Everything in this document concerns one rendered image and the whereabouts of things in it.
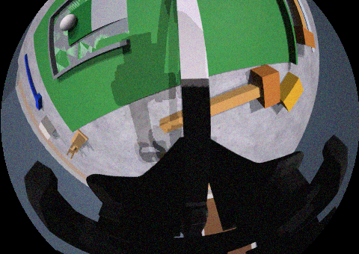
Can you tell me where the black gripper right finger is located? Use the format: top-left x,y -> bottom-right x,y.
209,140 -> 304,231

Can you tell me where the white golf ball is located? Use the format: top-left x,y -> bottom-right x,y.
60,14 -> 76,31

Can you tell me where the yellow block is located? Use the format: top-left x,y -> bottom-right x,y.
280,72 -> 303,111

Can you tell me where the green flat mat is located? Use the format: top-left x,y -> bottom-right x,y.
33,0 -> 290,132

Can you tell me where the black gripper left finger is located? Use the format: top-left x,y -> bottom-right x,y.
86,137 -> 185,237

